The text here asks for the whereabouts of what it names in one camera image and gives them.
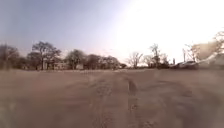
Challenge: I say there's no brown dirt ground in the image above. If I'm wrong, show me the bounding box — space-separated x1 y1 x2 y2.
0 68 224 128

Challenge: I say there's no row of bare trees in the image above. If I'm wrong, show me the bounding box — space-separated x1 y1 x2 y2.
126 43 171 70

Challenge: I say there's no low pale building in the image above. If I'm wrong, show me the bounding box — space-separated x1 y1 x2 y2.
42 61 84 71

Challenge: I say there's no vehicle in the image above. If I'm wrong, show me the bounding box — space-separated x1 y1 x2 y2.
169 60 200 70

